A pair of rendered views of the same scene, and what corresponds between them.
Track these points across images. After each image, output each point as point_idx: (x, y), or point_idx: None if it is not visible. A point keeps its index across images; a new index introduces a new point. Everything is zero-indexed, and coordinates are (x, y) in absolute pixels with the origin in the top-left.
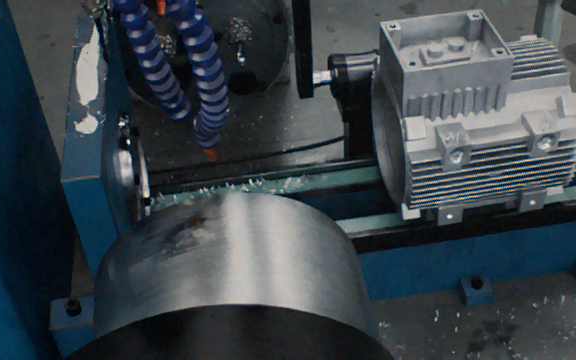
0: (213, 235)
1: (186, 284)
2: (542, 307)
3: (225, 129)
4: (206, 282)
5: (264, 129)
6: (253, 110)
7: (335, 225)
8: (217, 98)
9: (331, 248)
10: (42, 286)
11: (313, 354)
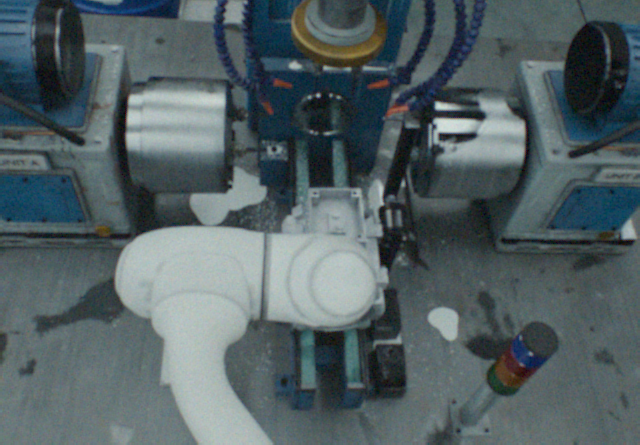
0: (201, 95)
1: (180, 86)
2: (266, 348)
3: (445, 208)
4: (178, 91)
5: (443, 230)
6: (464, 226)
7: (221, 153)
8: (223, 67)
9: (201, 144)
10: None
11: (41, 31)
